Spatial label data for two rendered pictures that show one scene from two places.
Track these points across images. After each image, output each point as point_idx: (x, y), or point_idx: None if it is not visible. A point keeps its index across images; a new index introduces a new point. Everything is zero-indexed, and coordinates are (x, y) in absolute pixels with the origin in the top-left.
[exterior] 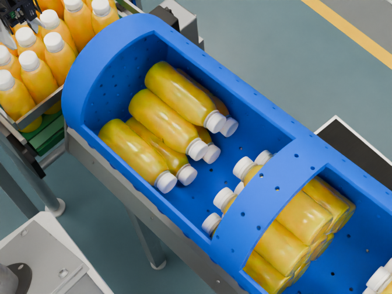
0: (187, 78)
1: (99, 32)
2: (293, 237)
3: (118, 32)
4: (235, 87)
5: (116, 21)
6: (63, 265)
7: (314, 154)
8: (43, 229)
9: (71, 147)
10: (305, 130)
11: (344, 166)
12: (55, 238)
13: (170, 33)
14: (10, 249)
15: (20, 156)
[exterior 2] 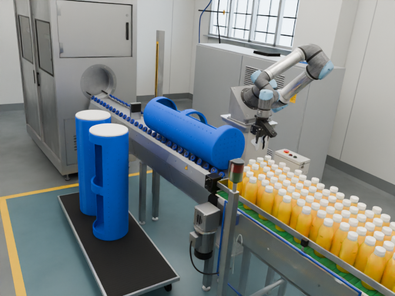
0: None
1: (232, 128)
2: None
3: (226, 127)
4: (196, 121)
5: (227, 128)
6: (234, 91)
7: (182, 113)
8: (242, 110)
9: None
10: (181, 119)
11: (176, 113)
12: (238, 103)
13: (211, 131)
14: (249, 113)
15: None
